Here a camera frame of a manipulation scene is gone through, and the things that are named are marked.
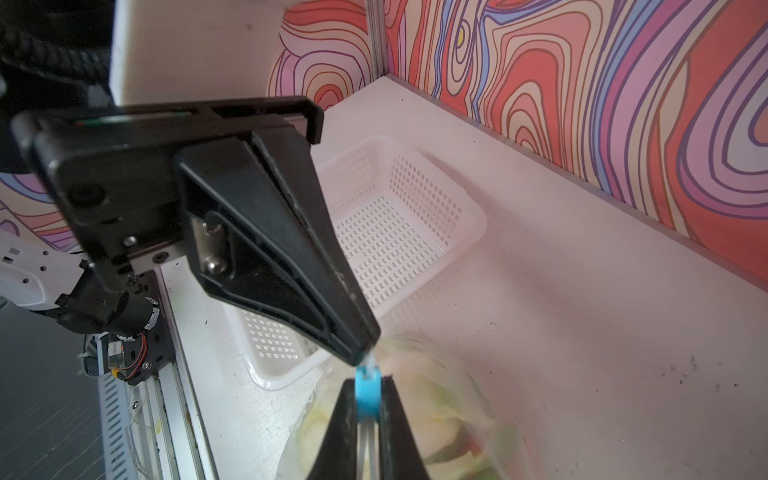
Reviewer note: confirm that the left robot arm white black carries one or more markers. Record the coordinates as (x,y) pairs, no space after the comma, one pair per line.
(65,286)

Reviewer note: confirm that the aluminium front rail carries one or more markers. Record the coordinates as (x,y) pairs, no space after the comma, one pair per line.
(154,430)

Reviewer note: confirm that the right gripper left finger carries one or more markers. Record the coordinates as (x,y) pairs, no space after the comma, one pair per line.
(338,454)

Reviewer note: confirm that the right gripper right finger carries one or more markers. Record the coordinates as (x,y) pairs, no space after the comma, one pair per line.
(399,457)

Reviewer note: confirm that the clear zip top bag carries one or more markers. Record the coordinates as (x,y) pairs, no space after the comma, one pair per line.
(414,414)

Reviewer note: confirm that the green toy lettuce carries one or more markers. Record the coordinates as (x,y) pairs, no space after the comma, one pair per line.
(432,420)

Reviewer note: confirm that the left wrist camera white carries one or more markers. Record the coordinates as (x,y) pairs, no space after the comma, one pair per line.
(182,51)

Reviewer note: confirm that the white plastic perforated basket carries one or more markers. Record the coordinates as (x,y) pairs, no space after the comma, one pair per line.
(400,221)

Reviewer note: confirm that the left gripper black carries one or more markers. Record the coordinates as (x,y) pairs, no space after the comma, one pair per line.
(256,228)

